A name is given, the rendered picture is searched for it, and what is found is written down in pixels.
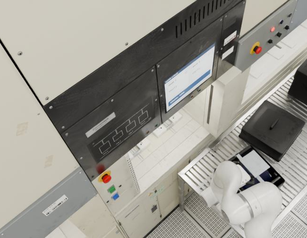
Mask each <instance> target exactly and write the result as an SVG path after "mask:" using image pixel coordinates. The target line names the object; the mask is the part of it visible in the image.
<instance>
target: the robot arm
mask: <svg viewBox="0 0 307 238"><path fill-rule="evenodd" d="M242 166H243V164H242V163H241V162H240V161H233V162H231V161H223V162H221V163H220V164H219V165H218V167H217V168H216V171H215V173H214V175H213V177H212V180H211V183H210V186H209V187H208V188H206V189H205V190H203V191H202V192H201V193H200V194H199V195H200V198H201V200H202V201H203V203H204V204H205V205H206V206H207V207H211V206H213V205H215V206H216V207H217V209H218V210H219V211H220V212H221V213H222V216H223V217H224V219H225V220H226V221H227V222H228V223H230V224H232V225H240V224H243V223H245V226H244V232H245V237H246V238H272V233H271V227H272V224H273V222H274V220H275V219H276V217H277V215H278V214H279V212H280V209H281V206H282V195H281V192H280V190H279V189H278V187H277V186H276V185H274V184H273V183H270V182H261V183H258V184H256V185H254V183H255V177H254V176H253V175H252V174H249V175H248V174H247V172H246V171H245V170H244V169H243V168H242ZM251 178H252V181H249V180H250V179H251ZM245 184H250V185H254V186H251V187H249V188H248V189H246V190H244V191H242V192H240V193H238V194H237V191H238V189H239V188H241V187H242V186H244V185H245Z"/></svg>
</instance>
